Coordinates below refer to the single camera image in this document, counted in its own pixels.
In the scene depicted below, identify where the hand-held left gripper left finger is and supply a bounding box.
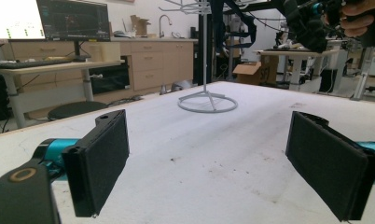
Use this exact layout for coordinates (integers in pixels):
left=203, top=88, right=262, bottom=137
left=33, top=108, right=131, bottom=218

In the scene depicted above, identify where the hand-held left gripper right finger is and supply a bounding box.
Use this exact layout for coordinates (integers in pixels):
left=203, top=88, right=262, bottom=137
left=285, top=110, right=375, bottom=223

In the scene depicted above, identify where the white wire display rack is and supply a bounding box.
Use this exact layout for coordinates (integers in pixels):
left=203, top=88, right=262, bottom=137
left=159, top=0, right=240, bottom=115

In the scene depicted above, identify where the white workshop table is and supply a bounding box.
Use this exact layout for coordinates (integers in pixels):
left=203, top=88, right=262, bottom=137
left=253, top=47, right=343, bottom=93

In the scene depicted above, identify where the large open cardboard box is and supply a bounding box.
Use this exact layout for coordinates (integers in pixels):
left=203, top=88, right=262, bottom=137
left=232, top=54, right=279, bottom=86

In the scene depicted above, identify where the light wooden desk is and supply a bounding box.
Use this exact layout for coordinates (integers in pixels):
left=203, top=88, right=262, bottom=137
left=0, top=59, right=127, bottom=129

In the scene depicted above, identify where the wooden cabinet counter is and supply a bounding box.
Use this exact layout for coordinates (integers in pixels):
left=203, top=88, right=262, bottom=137
left=7, top=36, right=199, bottom=96

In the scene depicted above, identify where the black keyboard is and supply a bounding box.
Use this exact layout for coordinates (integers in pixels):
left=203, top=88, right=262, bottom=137
left=0, top=59, right=76, bottom=70

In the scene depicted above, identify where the metal sink faucet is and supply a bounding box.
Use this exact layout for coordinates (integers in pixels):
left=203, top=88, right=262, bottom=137
left=158, top=14, right=174, bottom=39

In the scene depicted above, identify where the small open cardboard box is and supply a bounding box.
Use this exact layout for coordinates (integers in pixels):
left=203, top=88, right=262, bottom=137
left=130, top=14, right=152, bottom=37

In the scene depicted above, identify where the dark screen monitor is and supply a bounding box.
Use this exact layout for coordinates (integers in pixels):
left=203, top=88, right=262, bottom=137
left=35, top=0, right=112, bottom=43

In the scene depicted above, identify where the bright white monitor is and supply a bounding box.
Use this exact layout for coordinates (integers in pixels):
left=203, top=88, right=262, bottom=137
left=0, top=0, right=48, bottom=41

